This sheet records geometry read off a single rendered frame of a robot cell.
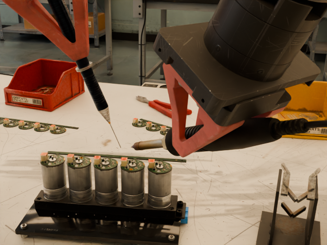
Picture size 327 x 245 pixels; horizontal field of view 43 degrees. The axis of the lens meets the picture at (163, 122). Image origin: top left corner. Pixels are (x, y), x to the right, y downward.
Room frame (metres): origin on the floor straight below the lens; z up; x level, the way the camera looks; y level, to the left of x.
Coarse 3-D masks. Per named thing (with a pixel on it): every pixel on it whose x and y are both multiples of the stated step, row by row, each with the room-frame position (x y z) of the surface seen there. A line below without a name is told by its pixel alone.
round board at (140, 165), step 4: (128, 160) 0.39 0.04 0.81; (132, 160) 0.39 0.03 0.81; (136, 160) 0.39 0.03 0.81; (128, 164) 0.38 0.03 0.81; (136, 164) 0.38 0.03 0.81; (140, 164) 0.38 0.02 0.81; (144, 164) 0.38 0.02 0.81; (124, 168) 0.37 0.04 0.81; (128, 168) 0.37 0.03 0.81; (132, 168) 0.37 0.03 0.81; (136, 168) 0.37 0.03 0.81; (140, 168) 0.37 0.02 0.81
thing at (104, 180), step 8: (96, 176) 0.37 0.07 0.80; (104, 176) 0.37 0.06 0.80; (112, 176) 0.37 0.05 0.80; (96, 184) 0.37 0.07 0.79; (104, 184) 0.37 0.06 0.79; (112, 184) 0.37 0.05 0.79; (96, 192) 0.37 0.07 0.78; (104, 192) 0.37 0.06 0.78; (112, 192) 0.37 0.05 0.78; (96, 200) 0.38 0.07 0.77; (104, 200) 0.37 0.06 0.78; (112, 200) 0.37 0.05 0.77
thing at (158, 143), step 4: (164, 136) 0.33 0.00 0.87; (148, 140) 0.35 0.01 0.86; (152, 140) 0.34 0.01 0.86; (156, 140) 0.33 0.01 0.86; (160, 140) 0.33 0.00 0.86; (164, 140) 0.32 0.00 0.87; (136, 144) 0.36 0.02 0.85; (140, 144) 0.35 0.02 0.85; (144, 144) 0.35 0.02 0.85; (148, 144) 0.34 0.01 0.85; (152, 144) 0.34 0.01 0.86; (156, 144) 0.33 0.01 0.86; (160, 144) 0.33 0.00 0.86; (164, 144) 0.32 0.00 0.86; (136, 148) 0.36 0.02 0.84; (140, 148) 0.35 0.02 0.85; (144, 148) 0.35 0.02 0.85; (148, 148) 0.34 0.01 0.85; (152, 148) 0.34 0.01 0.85; (164, 148) 0.32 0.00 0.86
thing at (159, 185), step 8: (160, 168) 0.37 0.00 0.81; (152, 176) 0.37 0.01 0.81; (160, 176) 0.36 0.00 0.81; (168, 176) 0.37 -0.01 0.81; (152, 184) 0.37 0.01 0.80; (160, 184) 0.36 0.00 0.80; (168, 184) 0.37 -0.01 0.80; (152, 192) 0.37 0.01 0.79; (160, 192) 0.36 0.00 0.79; (168, 192) 0.37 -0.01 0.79; (152, 200) 0.37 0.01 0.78; (160, 200) 0.36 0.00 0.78; (168, 200) 0.37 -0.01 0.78; (160, 208) 0.36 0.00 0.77
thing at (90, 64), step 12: (48, 0) 0.36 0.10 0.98; (60, 0) 0.36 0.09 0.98; (60, 12) 0.36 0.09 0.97; (60, 24) 0.36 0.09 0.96; (72, 24) 0.36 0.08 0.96; (72, 36) 0.36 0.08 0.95; (84, 60) 0.36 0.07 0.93; (84, 72) 0.36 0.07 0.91; (96, 84) 0.36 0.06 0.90; (96, 96) 0.36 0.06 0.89
